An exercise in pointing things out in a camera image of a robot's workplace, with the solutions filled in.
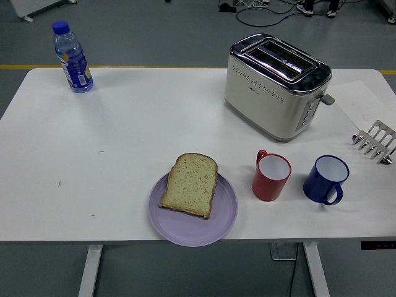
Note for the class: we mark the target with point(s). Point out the white equipment base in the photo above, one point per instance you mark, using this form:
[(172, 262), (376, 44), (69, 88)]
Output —
[(392, 19)]

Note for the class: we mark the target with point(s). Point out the grey metal table bracket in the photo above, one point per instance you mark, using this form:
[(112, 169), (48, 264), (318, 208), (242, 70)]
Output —
[(281, 252)]

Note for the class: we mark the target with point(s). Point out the white floor heater panel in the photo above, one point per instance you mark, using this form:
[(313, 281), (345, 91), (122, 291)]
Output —
[(34, 6)]

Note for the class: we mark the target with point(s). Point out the black table control panel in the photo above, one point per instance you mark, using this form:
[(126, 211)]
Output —
[(377, 245)]

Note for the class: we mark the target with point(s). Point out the person's shoe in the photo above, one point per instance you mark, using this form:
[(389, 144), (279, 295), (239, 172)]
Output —
[(331, 13), (304, 10)]

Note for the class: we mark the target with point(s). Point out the cream and chrome toaster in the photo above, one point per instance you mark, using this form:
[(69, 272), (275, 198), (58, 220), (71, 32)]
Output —
[(266, 102)]

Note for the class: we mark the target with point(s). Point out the purple round plate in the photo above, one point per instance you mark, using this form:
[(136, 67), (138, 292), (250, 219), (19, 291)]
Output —
[(191, 230)]

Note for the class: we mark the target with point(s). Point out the clear water bottle blue cap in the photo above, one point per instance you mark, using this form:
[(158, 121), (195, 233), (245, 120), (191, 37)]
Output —
[(74, 62)]

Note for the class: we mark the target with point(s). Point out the red mug white inside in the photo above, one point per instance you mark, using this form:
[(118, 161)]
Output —
[(266, 188)]

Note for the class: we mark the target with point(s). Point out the white paper sheet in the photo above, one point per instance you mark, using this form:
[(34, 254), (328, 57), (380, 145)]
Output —
[(355, 96)]

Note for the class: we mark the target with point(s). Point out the silver metal toast rack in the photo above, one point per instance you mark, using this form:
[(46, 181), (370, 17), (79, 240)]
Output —
[(374, 145)]

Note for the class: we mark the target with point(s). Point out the white table leg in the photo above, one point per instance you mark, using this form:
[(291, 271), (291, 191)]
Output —
[(317, 272), (89, 272)]

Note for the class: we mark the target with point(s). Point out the black floor power box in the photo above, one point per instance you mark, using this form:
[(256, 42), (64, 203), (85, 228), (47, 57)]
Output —
[(227, 7)]

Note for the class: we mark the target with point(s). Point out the blue mug white inside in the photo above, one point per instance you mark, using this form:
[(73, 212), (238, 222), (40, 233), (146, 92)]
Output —
[(318, 188)]

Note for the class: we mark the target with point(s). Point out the brown bread slice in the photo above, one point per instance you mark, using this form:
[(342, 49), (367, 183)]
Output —
[(191, 185)]

